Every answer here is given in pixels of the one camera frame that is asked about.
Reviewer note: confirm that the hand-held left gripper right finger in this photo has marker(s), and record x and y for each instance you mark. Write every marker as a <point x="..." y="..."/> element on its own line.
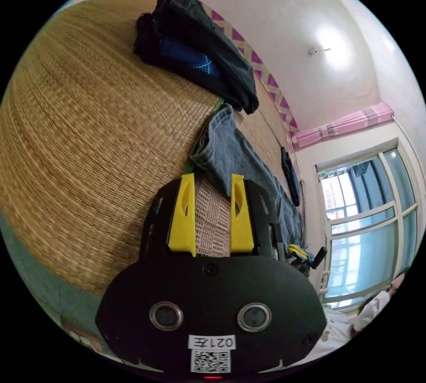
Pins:
<point x="240" y="223"/>

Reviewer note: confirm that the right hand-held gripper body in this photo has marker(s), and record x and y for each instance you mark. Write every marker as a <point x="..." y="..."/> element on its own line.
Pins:
<point x="301" y="264"/>

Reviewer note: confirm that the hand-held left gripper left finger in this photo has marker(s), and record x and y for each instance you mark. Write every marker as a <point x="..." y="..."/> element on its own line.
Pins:
<point x="181" y="220"/>

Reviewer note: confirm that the white gray jeans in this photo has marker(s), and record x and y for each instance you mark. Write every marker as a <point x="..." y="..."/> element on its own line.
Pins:
<point x="233" y="160"/>

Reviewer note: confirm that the dark folded garment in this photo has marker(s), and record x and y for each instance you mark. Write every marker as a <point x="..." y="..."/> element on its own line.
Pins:
<point x="290" y="176"/>

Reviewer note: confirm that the window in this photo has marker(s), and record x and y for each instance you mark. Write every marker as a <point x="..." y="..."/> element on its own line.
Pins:
<point x="366" y="230"/>

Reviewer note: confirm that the person's body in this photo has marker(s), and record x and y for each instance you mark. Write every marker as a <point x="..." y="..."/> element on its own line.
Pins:
<point x="349" y="323"/>

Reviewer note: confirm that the bed with woven mat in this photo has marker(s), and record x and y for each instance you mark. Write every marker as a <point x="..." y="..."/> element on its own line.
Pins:
<point x="90" y="143"/>

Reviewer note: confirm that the pink curtain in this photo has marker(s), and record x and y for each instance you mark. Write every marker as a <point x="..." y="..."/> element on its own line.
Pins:
<point x="342" y="123"/>

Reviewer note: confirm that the pile of clothes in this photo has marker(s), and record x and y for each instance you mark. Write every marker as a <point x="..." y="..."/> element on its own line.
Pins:
<point x="203" y="53"/>

